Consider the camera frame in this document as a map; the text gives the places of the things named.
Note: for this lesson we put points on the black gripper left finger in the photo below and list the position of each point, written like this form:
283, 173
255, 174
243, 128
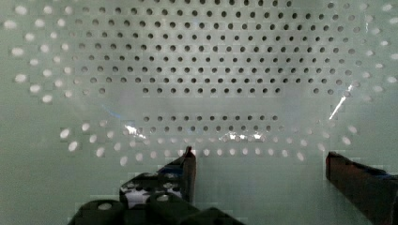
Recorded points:
177, 177

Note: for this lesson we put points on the green oval strainer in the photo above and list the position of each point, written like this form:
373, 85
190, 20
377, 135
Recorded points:
95, 92

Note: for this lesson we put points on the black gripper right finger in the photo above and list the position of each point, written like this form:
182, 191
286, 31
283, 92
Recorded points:
371, 190

